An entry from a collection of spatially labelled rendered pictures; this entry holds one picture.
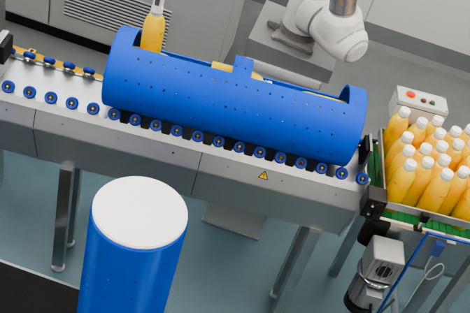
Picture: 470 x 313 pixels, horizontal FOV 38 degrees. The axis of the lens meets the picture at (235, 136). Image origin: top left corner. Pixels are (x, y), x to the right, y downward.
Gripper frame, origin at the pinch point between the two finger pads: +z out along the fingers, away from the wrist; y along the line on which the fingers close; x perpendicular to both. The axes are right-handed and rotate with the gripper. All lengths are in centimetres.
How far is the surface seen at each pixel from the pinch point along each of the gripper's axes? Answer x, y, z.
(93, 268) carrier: 3, 69, 52
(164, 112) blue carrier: 10.3, 14.6, 32.4
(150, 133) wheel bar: 6.7, 12.2, 45.1
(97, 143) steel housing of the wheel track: -11, 15, 54
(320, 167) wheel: 68, 12, 41
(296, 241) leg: 75, -3, 96
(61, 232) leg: -21, 10, 111
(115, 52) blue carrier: -9.7, 9.3, 17.1
